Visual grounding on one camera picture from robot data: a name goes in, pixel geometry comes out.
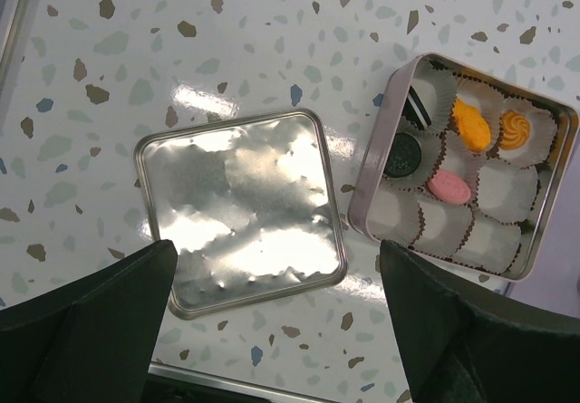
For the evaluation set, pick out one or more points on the black sandwich cookie top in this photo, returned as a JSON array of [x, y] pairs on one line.
[[415, 112]]

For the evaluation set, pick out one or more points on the square cookie tin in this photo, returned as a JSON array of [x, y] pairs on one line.
[[499, 231]]

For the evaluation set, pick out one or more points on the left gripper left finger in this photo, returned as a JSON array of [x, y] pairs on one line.
[[90, 340]]

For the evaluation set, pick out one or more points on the pink round cookie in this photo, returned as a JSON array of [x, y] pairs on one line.
[[449, 187]]

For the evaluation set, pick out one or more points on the silver tin lid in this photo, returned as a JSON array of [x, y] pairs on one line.
[[250, 207]]

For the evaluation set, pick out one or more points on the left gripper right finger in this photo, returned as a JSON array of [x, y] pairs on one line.
[[460, 342]]

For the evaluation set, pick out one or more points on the orange swirl cookie top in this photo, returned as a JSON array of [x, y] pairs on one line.
[[515, 130]]

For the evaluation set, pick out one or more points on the lilac plastic tray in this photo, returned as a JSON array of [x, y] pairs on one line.
[[549, 281]]

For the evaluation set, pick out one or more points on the orange flower cookie top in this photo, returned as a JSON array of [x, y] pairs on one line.
[[472, 127]]

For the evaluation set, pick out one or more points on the aluminium rail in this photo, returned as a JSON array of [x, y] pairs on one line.
[[13, 13]]

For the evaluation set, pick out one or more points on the black round cookie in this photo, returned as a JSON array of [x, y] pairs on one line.
[[404, 157]]

